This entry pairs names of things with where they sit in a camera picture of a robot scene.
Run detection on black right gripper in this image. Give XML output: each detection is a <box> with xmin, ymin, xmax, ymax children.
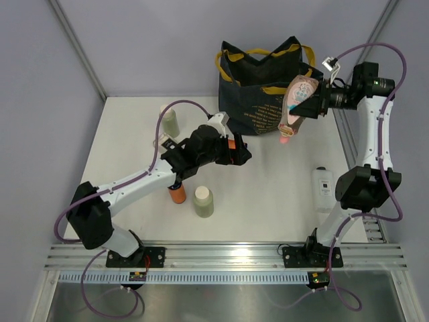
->
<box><xmin>290</xmin><ymin>78</ymin><xmax>357</xmax><ymax>121</ymax></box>

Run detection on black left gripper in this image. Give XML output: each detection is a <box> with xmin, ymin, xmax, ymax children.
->
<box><xmin>197</xmin><ymin>132</ymin><xmax>251</xmax><ymax>167</ymax></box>

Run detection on orange spray bottle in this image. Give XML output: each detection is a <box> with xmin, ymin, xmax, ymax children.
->
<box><xmin>227</xmin><ymin>139</ymin><xmax>247</xmax><ymax>152</ymax></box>

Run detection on peach lotion bottle pink cap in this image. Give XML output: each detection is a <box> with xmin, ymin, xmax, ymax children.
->
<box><xmin>278</xmin><ymin>75</ymin><xmax>319</xmax><ymax>144</ymax></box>

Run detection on green bottle front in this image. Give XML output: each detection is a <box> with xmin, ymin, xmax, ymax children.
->
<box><xmin>193</xmin><ymin>186</ymin><xmax>214</xmax><ymax>218</ymax></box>

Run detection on green bottle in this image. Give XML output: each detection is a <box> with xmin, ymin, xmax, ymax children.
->
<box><xmin>162</xmin><ymin>108</ymin><xmax>180</xmax><ymax>138</ymax></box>
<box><xmin>193</xmin><ymin>186</ymin><xmax>214</xmax><ymax>218</ymax></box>

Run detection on navy canvas bag yellow handles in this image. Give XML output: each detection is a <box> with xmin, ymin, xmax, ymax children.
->
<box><xmin>215</xmin><ymin>36</ymin><xmax>323</xmax><ymax>136</ymax></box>

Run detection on frosted white bottle black cap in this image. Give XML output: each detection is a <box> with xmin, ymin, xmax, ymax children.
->
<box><xmin>311</xmin><ymin>167</ymin><xmax>336</xmax><ymax>213</ymax></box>

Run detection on orange bottle blue cap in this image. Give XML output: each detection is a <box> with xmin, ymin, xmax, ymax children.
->
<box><xmin>168</xmin><ymin>182</ymin><xmax>186</xmax><ymax>204</ymax></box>

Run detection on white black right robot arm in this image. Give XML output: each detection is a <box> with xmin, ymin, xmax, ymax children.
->
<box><xmin>282</xmin><ymin>62</ymin><xmax>402</xmax><ymax>268</ymax></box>

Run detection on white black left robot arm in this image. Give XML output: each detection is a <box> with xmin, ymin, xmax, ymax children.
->
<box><xmin>66</xmin><ymin>125</ymin><xmax>252</xmax><ymax>268</ymax></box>

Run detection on clear square bottle black label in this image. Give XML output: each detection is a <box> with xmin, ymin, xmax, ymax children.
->
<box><xmin>153</xmin><ymin>133</ymin><xmax>178</xmax><ymax>154</ymax></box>

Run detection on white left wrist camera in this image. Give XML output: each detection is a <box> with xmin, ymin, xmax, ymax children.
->
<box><xmin>207</xmin><ymin>112</ymin><xmax>229</xmax><ymax>138</ymax></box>

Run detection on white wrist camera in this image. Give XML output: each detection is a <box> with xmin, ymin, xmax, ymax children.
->
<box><xmin>207</xmin><ymin>112</ymin><xmax>229</xmax><ymax>138</ymax></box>
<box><xmin>322</xmin><ymin>56</ymin><xmax>341</xmax><ymax>85</ymax></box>

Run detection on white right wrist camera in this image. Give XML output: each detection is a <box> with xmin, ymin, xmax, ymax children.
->
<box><xmin>322</xmin><ymin>56</ymin><xmax>341</xmax><ymax>85</ymax></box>

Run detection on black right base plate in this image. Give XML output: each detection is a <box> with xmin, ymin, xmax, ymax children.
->
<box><xmin>278</xmin><ymin>244</ymin><xmax>330</xmax><ymax>268</ymax></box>

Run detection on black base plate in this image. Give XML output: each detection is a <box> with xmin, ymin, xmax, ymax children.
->
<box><xmin>106</xmin><ymin>246</ymin><xmax>166</xmax><ymax>268</ymax></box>
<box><xmin>278</xmin><ymin>244</ymin><xmax>330</xmax><ymax>268</ymax></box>

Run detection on white slotted cable duct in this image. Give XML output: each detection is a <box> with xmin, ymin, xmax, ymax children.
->
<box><xmin>58</xmin><ymin>271</ymin><xmax>309</xmax><ymax>285</ymax></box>

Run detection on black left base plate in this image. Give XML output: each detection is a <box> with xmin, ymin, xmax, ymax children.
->
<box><xmin>106</xmin><ymin>246</ymin><xmax>166</xmax><ymax>268</ymax></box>

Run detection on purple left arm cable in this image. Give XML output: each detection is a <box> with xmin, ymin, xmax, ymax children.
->
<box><xmin>53</xmin><ymin>99</ymin><xmax>210</xmax><ymax>318</ymax></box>

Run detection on aluminium mounting rail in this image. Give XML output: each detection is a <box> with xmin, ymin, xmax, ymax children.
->
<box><xmin>44</xmin><ymin>243</ymin><xmax>408</xmax><ymax>271</ymax></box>

